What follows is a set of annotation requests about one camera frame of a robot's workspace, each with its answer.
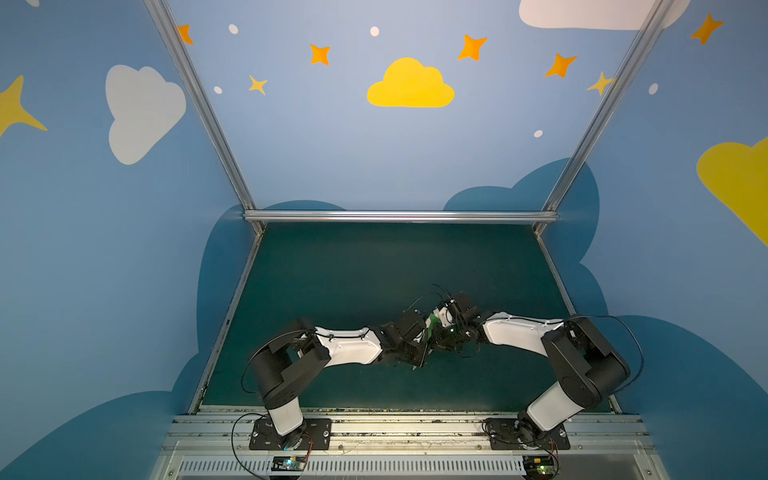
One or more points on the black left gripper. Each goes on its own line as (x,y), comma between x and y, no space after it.
(418,349)

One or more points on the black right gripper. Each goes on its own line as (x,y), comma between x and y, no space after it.
(447,335)

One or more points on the green square paper sheet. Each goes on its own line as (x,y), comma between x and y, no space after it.
(426,337)

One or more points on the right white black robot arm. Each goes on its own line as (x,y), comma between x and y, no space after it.
(552,407)

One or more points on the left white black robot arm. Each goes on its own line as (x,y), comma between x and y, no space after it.
(288,363)

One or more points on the right green circuit board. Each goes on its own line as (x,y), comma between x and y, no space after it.
(539,467)

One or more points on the green circuit board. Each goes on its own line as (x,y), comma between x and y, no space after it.
(288,464)
(539,467)

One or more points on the left green circuit board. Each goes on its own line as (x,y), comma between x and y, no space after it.
(288,464)

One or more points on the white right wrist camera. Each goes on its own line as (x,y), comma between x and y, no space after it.
(442,316)

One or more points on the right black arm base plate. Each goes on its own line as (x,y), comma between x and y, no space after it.
(516,434)

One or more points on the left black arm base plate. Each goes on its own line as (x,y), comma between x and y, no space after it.
(313,433)

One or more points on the aluminium back frame rail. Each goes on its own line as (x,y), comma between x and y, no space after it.
(464,217)

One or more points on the aluminium right floor rail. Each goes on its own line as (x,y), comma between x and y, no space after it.
(586,365)

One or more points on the aluminium floor rail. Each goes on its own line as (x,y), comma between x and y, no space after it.
(203,384)
(586,365)

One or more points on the aluminium left floor rail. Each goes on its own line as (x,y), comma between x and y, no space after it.
(203,384)

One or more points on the aluminium right frame post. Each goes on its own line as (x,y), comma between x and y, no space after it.
(631,64)

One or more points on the aluminium frame post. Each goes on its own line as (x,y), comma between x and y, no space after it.
(631,64)
(165,23)

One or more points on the aluminium left frame post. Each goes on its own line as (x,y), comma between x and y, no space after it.
(165,23)

